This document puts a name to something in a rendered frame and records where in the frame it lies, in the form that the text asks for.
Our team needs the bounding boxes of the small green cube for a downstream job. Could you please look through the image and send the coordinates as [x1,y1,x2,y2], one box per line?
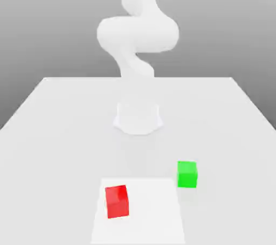
[177,160,198,188]

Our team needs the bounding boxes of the small red cube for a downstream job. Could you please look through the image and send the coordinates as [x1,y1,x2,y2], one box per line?
[105,184,130,219]

